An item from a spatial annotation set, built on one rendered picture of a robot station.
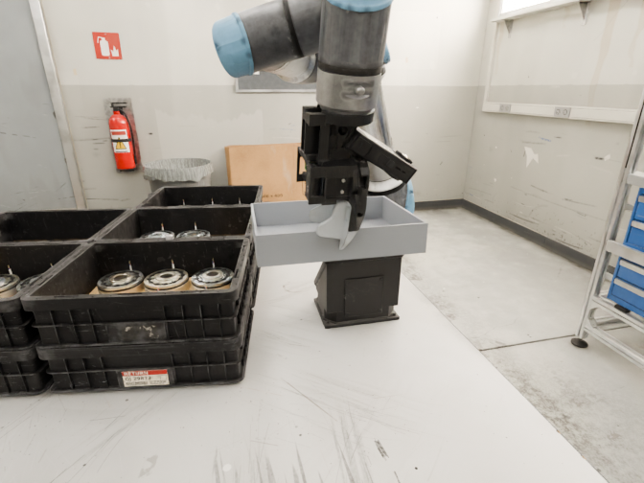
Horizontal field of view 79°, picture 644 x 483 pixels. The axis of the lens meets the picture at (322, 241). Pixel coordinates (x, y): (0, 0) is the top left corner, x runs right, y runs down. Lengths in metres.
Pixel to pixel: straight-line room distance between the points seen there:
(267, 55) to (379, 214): 0.40
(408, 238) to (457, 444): 0.39
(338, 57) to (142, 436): 0.72
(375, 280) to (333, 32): 0.70
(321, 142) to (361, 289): 0.60
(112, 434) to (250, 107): 3.38
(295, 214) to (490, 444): 0.55
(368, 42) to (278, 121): 3.53
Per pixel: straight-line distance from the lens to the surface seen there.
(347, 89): 0.47
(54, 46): 4.15
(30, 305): 0.91
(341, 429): 0.81
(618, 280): 2.35
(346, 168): 0.50
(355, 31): 0.46
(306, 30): 0.56
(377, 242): 0.62
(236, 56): 0.57
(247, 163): 3.82
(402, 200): 1.08
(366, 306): 1.06
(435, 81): 4.47
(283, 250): 0.59
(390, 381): 0.91
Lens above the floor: 1.29
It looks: 21 degrees down
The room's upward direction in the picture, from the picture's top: straight up
